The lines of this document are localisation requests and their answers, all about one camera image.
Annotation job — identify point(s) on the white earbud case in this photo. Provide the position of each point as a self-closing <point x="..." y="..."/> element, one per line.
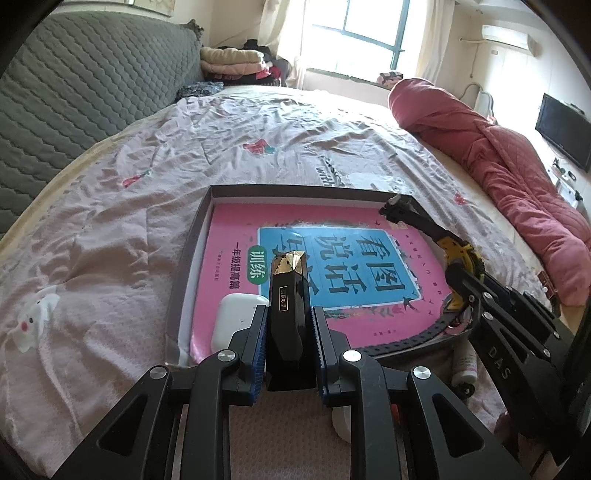
<point x="233" y="323"/>

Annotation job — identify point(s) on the pink book with blue label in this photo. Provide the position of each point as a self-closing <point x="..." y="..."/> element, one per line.
<point x="231" y="258"/>

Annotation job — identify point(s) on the cream curtain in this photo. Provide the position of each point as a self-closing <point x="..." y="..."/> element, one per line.
<point x="284" y="41"/>
<point x="429" y="41"/>

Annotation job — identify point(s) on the white air conditioner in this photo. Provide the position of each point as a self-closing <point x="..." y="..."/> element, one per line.
<point x="508" y="39"/>

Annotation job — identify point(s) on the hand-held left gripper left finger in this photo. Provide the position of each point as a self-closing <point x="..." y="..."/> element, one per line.
<point x="258" y="360"/>

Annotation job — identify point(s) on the blue floral cloth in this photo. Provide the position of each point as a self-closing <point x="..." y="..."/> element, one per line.
<point x="201" y="90"/>

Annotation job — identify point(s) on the black flat television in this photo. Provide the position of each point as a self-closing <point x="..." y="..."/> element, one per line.
<point x="565" y="131"/>

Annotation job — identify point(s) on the black and yellow wristwatch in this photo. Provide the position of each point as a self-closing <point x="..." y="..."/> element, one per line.
<point x="455" y="251"/>

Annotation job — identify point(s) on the grey quilted headboard cover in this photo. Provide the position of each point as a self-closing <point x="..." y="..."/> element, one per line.
<point x="69" y="92"/>

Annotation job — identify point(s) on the pink quilted blanket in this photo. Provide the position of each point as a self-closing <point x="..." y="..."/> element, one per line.
<point x="498" y="175"/>

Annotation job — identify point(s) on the grey cardboard box tray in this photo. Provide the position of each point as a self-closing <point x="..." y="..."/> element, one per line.
<point x="203" y="221"/>

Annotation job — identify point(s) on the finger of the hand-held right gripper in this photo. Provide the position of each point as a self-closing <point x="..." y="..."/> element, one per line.
<point x="501" y="364"/>
<point x="521" y="314"/>

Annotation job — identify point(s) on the pile of folded clothes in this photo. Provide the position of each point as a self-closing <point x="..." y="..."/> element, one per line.
<point x="240" y="62"/>

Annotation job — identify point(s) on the black gold-capped bottle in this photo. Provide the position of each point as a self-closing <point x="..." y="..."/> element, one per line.
<point x="288" y="323"/>

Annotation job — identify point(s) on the small brown object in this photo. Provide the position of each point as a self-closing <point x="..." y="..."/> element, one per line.
<point x="548" y="290"/>

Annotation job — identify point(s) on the pink printed bedsheet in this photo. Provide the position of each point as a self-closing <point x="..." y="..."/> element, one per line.
<point x="115" y="230"/>

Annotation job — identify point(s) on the white bottle with black cap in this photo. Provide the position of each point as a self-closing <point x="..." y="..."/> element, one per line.
<point x="464" y="364"/>

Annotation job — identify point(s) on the window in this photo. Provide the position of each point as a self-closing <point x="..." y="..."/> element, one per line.
<point x="360" y="37"/>

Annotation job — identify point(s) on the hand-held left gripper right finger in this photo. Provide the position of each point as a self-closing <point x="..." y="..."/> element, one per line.
<point x="321" y="353"/>

